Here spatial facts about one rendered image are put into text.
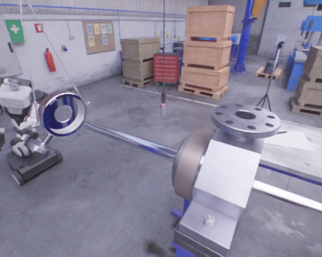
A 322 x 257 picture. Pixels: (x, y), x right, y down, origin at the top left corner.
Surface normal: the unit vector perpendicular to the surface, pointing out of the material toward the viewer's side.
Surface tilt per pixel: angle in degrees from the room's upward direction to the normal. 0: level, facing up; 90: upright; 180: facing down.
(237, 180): 45
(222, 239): 0
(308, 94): 90
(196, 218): 0
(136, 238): 0
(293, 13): 90
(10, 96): 64
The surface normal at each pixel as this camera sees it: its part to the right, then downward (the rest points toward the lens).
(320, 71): -0.43, 0.45
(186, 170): -0.46, -0.05
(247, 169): -0.37, -0.31
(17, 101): 0.20, 0.72
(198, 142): -0.16, -0.69
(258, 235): 0.00, -0.87
